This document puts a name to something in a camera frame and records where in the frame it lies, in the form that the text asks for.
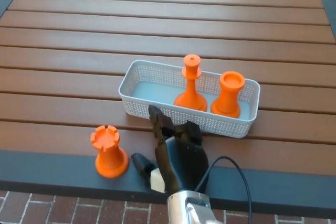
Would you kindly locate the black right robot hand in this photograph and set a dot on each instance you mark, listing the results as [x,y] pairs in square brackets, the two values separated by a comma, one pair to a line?
[183,163]

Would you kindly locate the orange tall slender chess piece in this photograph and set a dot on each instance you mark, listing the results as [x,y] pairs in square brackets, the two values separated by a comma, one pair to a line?
[190,95]

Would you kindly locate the orange notched rook chess piece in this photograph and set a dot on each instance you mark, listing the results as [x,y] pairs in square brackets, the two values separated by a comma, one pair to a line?
[110,158]

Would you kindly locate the orange stout smooth-topped chess piece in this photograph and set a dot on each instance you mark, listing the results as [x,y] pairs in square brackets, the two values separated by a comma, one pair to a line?
[227,98]

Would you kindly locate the white perforated plastic basket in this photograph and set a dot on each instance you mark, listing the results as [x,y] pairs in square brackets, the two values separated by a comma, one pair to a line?
[147,93]

